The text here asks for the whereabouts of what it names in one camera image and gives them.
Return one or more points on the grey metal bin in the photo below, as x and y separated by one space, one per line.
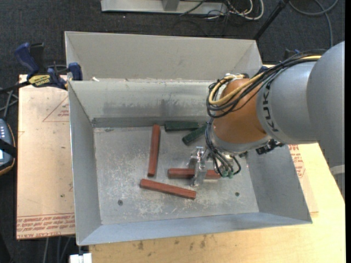
123 157

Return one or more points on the dark green flat block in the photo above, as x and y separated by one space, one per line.
193 136
181 126

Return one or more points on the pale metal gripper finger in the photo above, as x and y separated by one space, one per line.
201 174
198 154

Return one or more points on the brown cardboard board red print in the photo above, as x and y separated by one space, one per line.
44 152

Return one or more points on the red-brown flat block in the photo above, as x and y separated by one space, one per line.
179 173
154 149
167 188

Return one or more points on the black cylinder on white bracket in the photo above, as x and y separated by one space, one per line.
267 147

